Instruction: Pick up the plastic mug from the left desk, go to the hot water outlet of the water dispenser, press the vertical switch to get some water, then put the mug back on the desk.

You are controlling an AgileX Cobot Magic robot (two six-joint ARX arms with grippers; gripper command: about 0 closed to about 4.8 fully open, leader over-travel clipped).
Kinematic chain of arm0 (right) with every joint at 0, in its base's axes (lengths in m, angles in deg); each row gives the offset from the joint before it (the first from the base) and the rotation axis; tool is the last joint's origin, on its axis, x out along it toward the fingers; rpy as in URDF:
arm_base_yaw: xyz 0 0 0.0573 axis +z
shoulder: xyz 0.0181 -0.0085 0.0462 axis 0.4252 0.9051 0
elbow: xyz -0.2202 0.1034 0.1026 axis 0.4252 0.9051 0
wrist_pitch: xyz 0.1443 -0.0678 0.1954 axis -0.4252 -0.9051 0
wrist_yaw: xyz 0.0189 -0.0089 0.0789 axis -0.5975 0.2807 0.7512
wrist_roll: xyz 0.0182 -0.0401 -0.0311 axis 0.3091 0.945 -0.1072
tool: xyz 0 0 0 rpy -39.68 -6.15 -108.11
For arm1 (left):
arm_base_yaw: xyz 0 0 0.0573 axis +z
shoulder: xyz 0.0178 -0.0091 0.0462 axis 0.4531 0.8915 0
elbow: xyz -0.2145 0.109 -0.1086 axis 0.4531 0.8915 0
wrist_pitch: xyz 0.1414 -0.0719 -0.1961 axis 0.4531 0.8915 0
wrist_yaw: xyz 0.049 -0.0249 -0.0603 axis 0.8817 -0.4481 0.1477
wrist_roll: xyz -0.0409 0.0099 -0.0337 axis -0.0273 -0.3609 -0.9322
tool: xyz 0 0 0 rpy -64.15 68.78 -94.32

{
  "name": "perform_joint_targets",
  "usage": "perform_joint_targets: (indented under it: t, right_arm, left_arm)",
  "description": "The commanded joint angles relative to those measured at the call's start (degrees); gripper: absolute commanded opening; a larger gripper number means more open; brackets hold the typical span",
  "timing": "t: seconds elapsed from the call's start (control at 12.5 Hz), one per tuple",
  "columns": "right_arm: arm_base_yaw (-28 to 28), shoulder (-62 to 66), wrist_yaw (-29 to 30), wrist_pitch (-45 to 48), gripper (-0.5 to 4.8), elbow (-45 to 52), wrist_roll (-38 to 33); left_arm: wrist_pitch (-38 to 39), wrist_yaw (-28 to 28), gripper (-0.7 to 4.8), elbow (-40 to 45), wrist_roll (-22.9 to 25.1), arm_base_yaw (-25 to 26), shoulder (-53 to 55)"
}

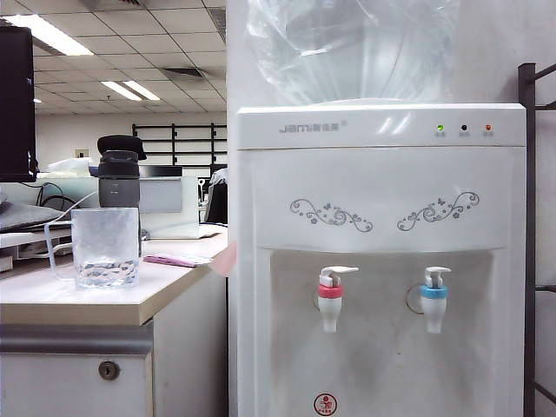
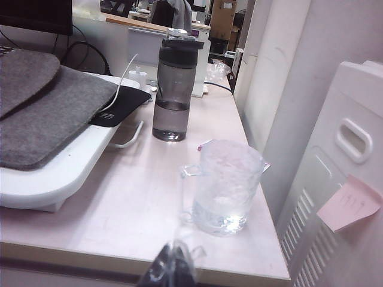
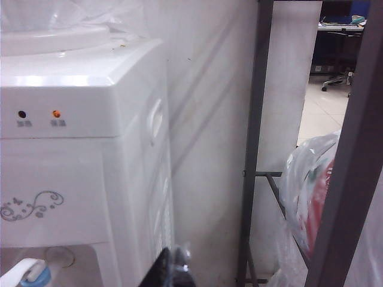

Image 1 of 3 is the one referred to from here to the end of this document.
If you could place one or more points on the frosted glass partition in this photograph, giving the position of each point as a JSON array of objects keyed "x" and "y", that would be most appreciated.
[{"x": 169, "y": 217}]

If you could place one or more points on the black cap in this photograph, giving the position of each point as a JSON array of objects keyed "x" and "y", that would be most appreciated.
[{"x": 121, "y": 142}]

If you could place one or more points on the white desk drawer cabinet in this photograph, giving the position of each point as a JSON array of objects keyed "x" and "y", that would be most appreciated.
[{"x": 65, "y": 386}]

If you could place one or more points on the white desk tray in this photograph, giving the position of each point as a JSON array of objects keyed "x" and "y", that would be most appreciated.
[{"x": 26, "y": 243}]

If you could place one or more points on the long ceiling light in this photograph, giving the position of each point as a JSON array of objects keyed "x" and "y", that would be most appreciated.
[
  {"x": 130, "y": 90},
  {"x": 52, "y": 37}
]

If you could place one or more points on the dark metal rack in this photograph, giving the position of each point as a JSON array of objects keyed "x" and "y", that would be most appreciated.
[{"x": 526, "y": 174}]

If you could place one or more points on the black background monitor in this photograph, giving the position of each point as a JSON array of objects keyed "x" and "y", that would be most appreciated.
[{"x": 160, "y": 171}]

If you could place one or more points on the pink paper sheet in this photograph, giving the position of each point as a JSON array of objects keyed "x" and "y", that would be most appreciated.
[{"x": 174, "y": 260}]

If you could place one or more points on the grey sports bottle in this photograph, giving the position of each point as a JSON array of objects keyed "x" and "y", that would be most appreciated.
[{"x": 118, "y": 182}]

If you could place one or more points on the blue collar water tap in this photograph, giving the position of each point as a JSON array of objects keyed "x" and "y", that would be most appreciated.
[{"x": 433, "y": 304}]

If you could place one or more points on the black background shelving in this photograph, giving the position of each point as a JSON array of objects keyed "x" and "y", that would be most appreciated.
[{"x": 174, "y": 127}]

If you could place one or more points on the ceiling air vent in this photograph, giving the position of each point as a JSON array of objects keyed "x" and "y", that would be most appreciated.
[{"x": 182, "y": 74}]

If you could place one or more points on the white water dispenser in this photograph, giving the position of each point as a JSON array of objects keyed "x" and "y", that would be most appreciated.
[{"x": 382, "y": 174}]

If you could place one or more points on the red collar water tap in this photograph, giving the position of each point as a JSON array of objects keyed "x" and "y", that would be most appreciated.
[{"x": 330, "y": 299}]

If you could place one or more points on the clear plastic mug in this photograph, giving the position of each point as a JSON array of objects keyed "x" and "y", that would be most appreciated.
[{"x": 104, "y": 243}]

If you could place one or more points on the grey cushion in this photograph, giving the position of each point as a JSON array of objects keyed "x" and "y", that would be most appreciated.
[{"x": 30, "y": 215}]

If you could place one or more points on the black jacket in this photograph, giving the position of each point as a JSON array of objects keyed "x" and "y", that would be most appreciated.
[{"x": 217, "y": 204}]

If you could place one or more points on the bagged water jug red label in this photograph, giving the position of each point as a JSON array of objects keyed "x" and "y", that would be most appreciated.
[{"x": 347, "y": 52}]

